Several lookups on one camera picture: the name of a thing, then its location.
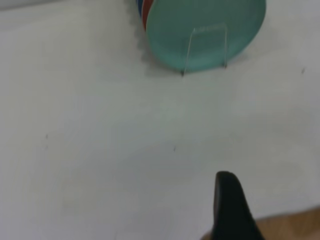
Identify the green plate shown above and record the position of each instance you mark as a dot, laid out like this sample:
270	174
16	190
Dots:
205	32

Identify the blue plate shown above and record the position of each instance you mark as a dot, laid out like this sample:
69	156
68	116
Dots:
139	7

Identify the pink plate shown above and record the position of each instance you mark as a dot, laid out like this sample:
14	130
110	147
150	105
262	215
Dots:
146	17

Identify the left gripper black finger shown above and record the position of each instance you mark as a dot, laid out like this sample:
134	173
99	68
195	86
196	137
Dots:
230	212

